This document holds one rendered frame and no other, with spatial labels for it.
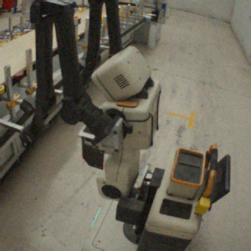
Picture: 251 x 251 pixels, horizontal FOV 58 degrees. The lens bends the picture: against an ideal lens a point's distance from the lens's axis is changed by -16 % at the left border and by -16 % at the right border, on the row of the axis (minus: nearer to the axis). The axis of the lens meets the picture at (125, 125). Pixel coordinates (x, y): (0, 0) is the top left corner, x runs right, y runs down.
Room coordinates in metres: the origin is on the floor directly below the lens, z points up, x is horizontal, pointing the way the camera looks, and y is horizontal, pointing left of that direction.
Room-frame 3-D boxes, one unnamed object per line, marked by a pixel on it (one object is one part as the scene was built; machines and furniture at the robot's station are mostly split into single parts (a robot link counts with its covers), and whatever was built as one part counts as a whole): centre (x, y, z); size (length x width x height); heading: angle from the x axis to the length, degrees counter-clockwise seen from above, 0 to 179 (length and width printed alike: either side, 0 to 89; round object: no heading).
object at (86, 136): (0.94, 0.08, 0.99); 0.28 x 0.16 x 0.22; 166
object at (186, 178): (0.84, -0.31, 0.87); 0.23 x 0.15 x 0.11; 166
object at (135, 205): (0.85, -0.02, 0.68); 0.28 x 0.27 x 0.25; 166
